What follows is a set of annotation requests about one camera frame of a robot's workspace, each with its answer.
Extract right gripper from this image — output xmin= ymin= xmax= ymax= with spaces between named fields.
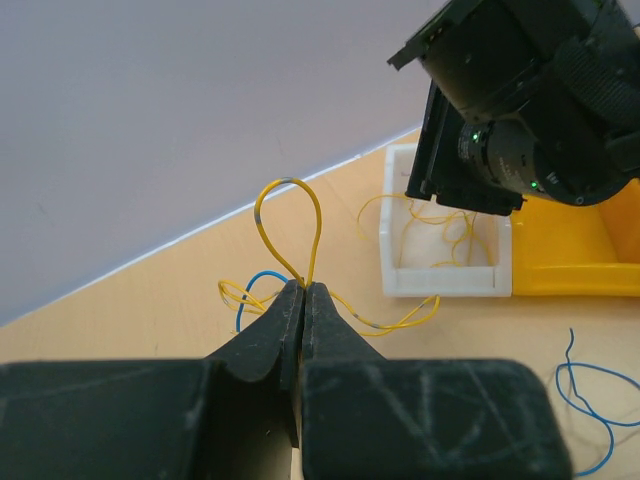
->
xmin=406 ymin=83 xmax=526 ymax=216

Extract yellow plastic bin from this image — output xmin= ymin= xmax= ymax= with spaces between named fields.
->
xmin=511 ymin=180 xmax=639 ymax=297

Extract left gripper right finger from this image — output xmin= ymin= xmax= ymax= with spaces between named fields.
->
xmin=300 ymin=283 xmax=573 ymax=479

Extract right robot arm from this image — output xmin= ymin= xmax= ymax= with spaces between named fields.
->
xmin=389 ymin=1 xmax=639 ymax=216

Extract white plastic bin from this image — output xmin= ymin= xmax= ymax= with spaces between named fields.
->
xmin=379 ymin=144 xmax=512 ymax=297

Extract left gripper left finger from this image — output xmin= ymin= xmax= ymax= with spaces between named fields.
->
xmin=1 ymin=282 xmax=305 ymax=479

